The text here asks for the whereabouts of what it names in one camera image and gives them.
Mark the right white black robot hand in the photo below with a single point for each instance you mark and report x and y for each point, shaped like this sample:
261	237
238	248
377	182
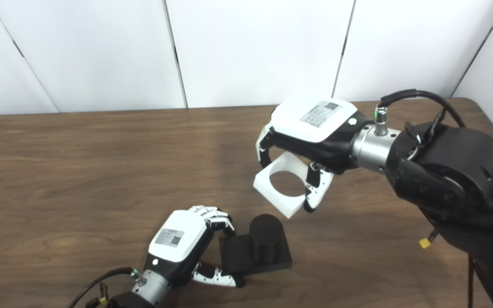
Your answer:
315	124

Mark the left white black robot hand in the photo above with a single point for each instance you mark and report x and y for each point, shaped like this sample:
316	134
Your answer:
180	239

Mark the white square piece with hole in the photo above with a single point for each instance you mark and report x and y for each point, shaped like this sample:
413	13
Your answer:
263	184

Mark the black peg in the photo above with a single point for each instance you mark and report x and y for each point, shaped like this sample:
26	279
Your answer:
263	248

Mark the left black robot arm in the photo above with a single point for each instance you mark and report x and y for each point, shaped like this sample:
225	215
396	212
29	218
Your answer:
144	295

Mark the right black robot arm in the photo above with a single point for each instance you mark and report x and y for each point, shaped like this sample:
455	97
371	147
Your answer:
456	179

